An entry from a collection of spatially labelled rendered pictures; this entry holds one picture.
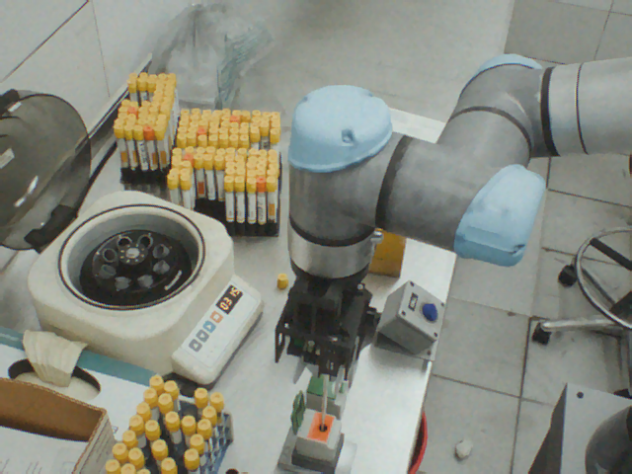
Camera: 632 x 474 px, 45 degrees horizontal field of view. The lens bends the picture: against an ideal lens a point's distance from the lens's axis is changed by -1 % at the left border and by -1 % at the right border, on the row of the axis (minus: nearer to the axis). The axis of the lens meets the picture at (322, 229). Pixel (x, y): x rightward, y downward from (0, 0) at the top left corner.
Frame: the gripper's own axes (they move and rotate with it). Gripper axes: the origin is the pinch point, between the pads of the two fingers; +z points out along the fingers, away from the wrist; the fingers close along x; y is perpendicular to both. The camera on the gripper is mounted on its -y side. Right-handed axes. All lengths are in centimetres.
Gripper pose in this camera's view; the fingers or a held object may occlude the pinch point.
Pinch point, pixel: (327, 364)
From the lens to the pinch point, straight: 83.5
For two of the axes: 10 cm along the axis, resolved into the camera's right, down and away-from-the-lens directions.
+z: -0.4, 7.1, 7.0
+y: -2.7, 6.7, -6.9
